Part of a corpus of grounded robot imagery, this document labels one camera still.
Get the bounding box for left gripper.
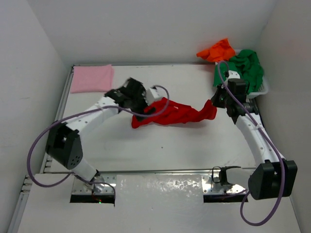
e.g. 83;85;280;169
130;88;156;122

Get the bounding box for red t-shirt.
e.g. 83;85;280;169
131;100;217;129

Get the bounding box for pink t-shirt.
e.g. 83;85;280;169
70;65;114;94

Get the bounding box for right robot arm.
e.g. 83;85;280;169
211;78;297;200

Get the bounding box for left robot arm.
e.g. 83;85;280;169
46;78;161;193

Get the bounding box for white plastic basket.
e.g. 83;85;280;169
220;49;268;99

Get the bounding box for green t-shirt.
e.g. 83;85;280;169
212;49;263;94

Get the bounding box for orange t-shirt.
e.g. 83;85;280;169
196;38;236;62

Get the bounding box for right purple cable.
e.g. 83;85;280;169
217;60;285;227

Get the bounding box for purple cable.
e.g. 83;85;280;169
27;84;170;195
217;60;285;227

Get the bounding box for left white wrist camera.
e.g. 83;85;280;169
145;87;163;105

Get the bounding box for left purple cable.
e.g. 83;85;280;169
27;84;170;195

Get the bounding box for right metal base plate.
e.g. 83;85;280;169
201;174;246;195

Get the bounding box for metal base plate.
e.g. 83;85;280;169
201;174;246;195
71;174;117;196

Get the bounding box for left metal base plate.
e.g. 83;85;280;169
71;174;117;196

